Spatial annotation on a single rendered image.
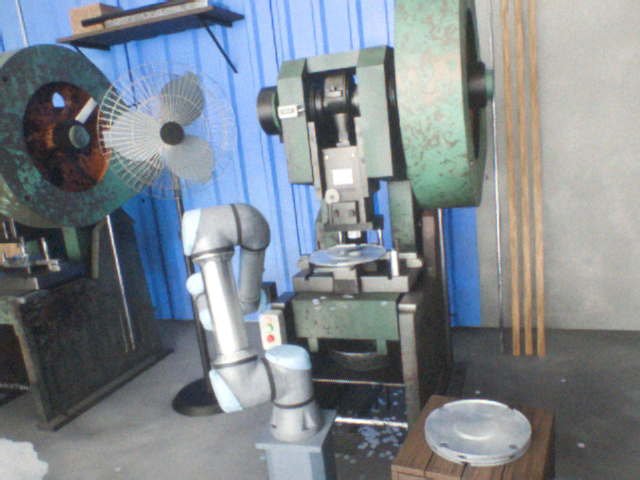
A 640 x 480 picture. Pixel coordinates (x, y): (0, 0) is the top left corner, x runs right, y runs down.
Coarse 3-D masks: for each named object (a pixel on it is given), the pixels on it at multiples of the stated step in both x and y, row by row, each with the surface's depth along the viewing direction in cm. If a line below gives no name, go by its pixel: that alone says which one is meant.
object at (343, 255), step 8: (328, 248) 213; (336, 248) 213; (344, 248) 212; (352, 248) 210; (360, 248) 209; (368, 248) 207; (376, 248) 206; (384, 248) 202; (320, 256) 203; (328, 256) 202; (336, 256) 198; (344, 256) 197; (352, 256) 196; (360, 256) 196; (368, 256) 195; (376, 256) 193; (320, 264) 191; (328, 264) 189; (344, 264) 187; (352, 264) 187
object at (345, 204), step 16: (336, 144) 201; (352, 144) 200; (336, 160) 198; (352, 160) 196; (336, 176) 199; (352, 176) 197; (336, 192) 200; (352, 192) 199; (336, 208) 199; (352, 208) 197; (368, 208) 202; (336, 224) 201
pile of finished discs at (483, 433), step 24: (456, 408) 165; (480, 408) 164; (504, 408) 162; (432, 432) 154; (456, 432) 152; (480, 432) 150; (504, 432) 150; (528, 432) 149; (456, 456) 144; (480, 456) 140; (504, 456) 141
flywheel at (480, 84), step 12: (468, 36) 205; (468, 48) 206; (468, 60) 208; (468, 72) 178; (480, 72) 176; (492, 72) 180; (468, 84) 177; (480, 84) 176; (492, 84) 178; (468, 96) 179; (480, 96) 178; (492, 96) 181; (480, 108) 184
